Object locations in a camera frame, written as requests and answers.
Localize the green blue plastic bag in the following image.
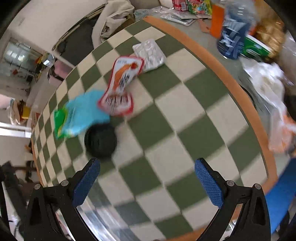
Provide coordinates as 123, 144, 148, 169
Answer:
54, 90, 110, 139

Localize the blue floor mat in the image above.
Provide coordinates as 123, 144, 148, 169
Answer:
265, 158, 296, 234

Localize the black round lid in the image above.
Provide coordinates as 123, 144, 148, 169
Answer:
84, 123, 117, 159

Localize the orange white snack bag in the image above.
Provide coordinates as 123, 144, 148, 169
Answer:
268, 109, 295, 153

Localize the green white checkered rug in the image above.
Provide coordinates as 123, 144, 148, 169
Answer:
32, 16, 278, 240

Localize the red white snack packet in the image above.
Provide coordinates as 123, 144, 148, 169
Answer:
98, 56, 144, 116

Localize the white crumpled paper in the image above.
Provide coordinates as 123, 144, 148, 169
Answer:
240, 57, 287, 115

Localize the silver foil blister pack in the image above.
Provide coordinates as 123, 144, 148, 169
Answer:
132, 39, 166, 72

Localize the blue label plastic bottle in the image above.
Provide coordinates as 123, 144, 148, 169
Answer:
217, 1, 256, 60

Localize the white cloth pile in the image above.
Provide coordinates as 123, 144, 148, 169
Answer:
91, 0, 134, 49

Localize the red can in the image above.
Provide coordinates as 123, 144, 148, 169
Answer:
172, 0, 188, 11

